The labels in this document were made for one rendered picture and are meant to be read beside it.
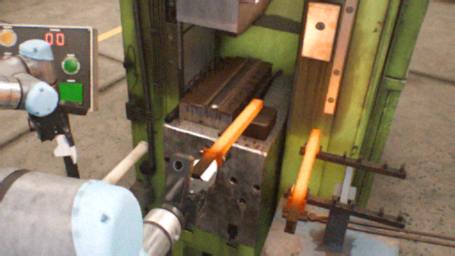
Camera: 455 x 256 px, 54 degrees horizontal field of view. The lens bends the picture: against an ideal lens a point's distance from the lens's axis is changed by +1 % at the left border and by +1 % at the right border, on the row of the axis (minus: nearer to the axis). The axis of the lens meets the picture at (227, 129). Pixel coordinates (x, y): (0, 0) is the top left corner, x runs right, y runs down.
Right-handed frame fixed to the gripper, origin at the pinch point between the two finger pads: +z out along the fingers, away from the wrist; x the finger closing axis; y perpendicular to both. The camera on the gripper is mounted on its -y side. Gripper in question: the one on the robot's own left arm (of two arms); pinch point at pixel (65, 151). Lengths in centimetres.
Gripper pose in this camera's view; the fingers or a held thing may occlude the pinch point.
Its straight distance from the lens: 144.2
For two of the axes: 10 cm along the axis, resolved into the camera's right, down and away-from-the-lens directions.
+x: 6.9, 4.3, -5.8
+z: -0.4, 8.3, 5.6
